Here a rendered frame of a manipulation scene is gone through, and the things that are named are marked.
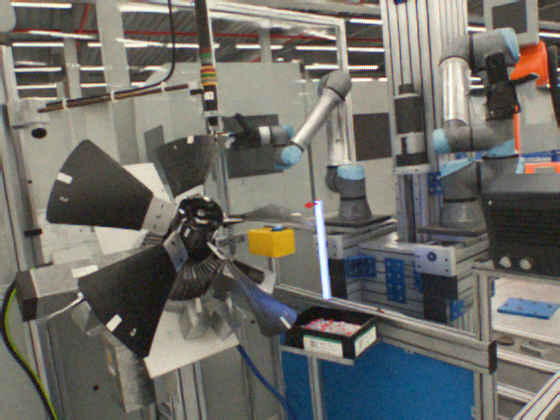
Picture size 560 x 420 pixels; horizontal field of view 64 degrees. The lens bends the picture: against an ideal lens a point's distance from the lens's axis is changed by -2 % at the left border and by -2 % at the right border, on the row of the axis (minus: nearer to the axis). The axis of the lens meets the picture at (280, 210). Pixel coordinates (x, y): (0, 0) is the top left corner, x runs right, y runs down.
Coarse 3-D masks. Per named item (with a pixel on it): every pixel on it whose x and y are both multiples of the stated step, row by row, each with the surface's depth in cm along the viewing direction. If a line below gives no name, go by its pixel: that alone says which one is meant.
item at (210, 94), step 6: (210, 84) 117; (204, 90) 118; (210, 90) 117; (204, 96) 118; (210, 96) 118; (216, 96) 119; (210, 102) 118; (216, 102) 119; (210, 108) 118; (216, 108) 119; (210, 120) 119; (216, 120) 119; (210, 126) 120
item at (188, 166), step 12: (168, 144) 138; (180, 144) 137; (192, 144) 136; (204, 144) 135; (168, 156) 135; (180, 156) 134; (192, 156) 132; (204, 156) 131; (216, 156) 130; (168, 168) 133; (180, 168) 131; (192, 168) 129; (204, 168) 127; (168, 180) 130; (180, 180) 128; (192, 180) 126; (204, 180) 124; (180, 192) 125
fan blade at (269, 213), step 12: (276, 204) 145; (228, 216) 128; (240, 216) 125; (252, 216) 126; (264, 216) 127; (276, 216) 130; (288, 216) 133; (300, 216) 136; (300, 228) 126; (312, 228) 129
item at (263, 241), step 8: (248, 232) 172; (256, 232) 168; (264, 232) 165; (272, 232) 163; (280, 232) 163; (288, 232) 165; (248, 240) 173; (256, 240) 169; (264, 240) 165; (272, 240) 161; (280, 240) 163; (288, 240) 165; (256, 248) 170; (264, 248) 166; (272, 248) 162; (280, 248) 163; (288, 248) 165; (272, 256) 162
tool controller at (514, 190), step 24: (480, 192) 95; (504, 192) 91; (528, 192) 87; (552, 192) 84; (504, 216) 92; (528, 216) 89; (552, 216) 85; (504, 240) 95; (528, 240) 91; (552, 240) 87; (504, 264) 95; (528, 264) 91; (552, 264) 89
